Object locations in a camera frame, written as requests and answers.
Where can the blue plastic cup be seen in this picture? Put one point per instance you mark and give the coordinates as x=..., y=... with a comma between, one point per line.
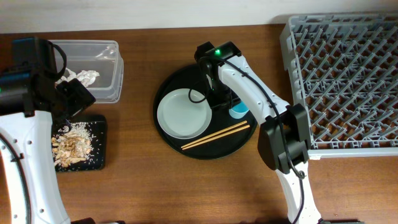
x=238, y=111

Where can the wooden chopstick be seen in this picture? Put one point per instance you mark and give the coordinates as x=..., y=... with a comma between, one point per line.
x=214, y=134
x=217, y=137

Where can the clear plastic bin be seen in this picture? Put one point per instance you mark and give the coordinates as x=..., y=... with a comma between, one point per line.
x=102, y=56

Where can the peanut shells and rice scraps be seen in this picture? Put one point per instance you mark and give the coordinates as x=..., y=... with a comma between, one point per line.
x=74, y=146

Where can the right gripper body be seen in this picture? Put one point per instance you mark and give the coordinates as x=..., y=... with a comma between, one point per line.
x=219, y=101

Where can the grey plate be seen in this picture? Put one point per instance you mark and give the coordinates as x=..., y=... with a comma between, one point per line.
x=180, y=118

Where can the grey dishwasher rack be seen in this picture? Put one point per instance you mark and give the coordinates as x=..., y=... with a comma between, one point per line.
x=343, y=70

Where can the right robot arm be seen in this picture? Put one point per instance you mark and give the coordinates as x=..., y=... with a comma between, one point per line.
x=284, y=135

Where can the black rectangular tray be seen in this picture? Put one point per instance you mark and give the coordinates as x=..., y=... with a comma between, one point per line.
x=99, y=128

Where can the round black serving tray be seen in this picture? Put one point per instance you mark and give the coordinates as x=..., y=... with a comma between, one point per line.
x=187, y=77

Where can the white napkin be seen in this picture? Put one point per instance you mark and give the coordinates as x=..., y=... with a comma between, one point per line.
x=85, y=77

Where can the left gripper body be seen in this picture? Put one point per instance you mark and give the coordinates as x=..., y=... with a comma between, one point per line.
x=77, y=99

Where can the lower wooden chopstick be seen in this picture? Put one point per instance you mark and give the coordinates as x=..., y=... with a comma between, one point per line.
x=217, y=137

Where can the upper wooden chopstick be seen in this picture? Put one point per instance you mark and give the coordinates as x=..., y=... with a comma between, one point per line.
x=214, y=134

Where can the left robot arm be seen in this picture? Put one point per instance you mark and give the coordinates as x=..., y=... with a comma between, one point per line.
x=32, y=106

